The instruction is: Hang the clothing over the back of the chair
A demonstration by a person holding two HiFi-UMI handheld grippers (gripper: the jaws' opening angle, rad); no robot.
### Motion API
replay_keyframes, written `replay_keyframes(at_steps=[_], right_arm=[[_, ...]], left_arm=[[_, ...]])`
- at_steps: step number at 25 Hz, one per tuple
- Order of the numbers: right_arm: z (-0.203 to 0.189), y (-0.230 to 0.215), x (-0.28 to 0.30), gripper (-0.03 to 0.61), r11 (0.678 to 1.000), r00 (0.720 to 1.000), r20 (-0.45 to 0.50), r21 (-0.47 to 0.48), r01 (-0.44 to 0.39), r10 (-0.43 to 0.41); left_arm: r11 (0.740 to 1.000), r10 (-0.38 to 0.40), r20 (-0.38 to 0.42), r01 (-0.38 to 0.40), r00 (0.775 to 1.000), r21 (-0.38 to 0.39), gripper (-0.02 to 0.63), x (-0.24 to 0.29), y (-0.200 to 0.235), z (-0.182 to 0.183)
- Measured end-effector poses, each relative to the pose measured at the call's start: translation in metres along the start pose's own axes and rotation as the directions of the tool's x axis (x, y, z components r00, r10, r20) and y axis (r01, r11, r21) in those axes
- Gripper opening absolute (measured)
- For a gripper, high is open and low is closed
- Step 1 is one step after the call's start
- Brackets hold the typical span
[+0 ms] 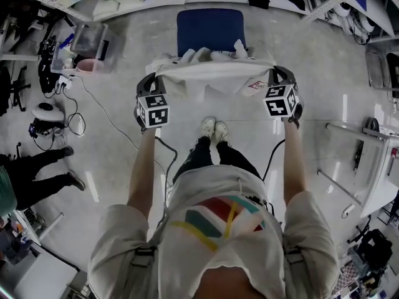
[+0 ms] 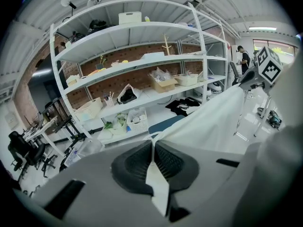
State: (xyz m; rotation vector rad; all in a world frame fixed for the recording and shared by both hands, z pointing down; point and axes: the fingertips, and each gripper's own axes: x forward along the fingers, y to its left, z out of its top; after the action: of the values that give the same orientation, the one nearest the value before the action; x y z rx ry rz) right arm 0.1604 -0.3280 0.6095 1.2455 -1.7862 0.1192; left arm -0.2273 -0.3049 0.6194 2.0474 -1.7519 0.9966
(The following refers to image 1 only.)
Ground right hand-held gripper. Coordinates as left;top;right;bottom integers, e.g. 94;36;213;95
262;65;305;129

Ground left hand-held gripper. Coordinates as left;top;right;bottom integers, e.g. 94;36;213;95
133;72;171;134

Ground cream clothes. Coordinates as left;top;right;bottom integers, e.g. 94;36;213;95
145;39;277;98

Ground grey chair with blue seat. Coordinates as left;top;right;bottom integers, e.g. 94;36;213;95
176;8;247;59

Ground person's left forearm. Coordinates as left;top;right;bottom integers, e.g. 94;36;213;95
126;126;158;219

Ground person's right forearm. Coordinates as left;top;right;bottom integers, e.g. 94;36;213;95
282;118;308;207

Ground black chair with dark seat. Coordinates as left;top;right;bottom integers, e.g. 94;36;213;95
385;52;399;99

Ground black office chair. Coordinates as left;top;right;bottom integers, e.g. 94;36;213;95
0;65;32;116

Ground pink basin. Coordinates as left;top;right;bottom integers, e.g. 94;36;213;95
76;59;105;74

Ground person's left white shoe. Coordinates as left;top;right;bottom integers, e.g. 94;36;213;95
201;116;216;139

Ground person's white shoe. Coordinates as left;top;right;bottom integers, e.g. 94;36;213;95
214;121;230;143
201;116;216;139

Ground clear plastic storage box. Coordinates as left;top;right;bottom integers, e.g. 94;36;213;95
51;23;118;74

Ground person's right white shoe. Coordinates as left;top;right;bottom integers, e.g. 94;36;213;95
214;121;230;143

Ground person's black trousers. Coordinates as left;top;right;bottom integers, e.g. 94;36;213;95
173;135;262;185

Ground white power strip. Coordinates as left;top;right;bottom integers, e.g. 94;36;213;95
57;75;74;90

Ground white rounded device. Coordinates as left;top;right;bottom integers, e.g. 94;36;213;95
355;11;377;34
332;1;353;18

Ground pile of black equipment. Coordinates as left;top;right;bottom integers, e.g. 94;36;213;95
37;36;62;93

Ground white oval device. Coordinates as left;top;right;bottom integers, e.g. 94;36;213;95
31;102;65;121

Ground white table with metal legs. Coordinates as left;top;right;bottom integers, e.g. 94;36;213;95
317;121;399;219

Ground white desk with white legs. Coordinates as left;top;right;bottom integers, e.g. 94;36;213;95
0;14;41;62

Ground person's white printed shirt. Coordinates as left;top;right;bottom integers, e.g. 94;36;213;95
87;164;340;299

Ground small white side table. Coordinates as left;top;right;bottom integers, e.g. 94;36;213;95
12;210;65;245

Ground long white cable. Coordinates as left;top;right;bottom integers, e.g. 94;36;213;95
71;76;140;151

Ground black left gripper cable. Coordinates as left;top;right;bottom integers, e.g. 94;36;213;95
155;135;178;205

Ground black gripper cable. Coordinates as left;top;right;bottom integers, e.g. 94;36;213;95
155;135;178;205
261;138;286;182

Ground black looped cable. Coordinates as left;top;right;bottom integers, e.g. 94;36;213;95
62;85;87;136

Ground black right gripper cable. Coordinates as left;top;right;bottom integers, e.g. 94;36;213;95
261;138;286;182

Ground grey metal frame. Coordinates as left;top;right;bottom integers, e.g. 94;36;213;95
364;50;392;90

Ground small black device with cables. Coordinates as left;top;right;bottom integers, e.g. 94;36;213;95
28;118;68;151

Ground short white floor cable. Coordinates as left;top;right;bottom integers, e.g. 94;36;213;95
340;202;356;219

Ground grey shoulder strap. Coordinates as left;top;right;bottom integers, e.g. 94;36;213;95
129;246;156;299
282;244;308;299

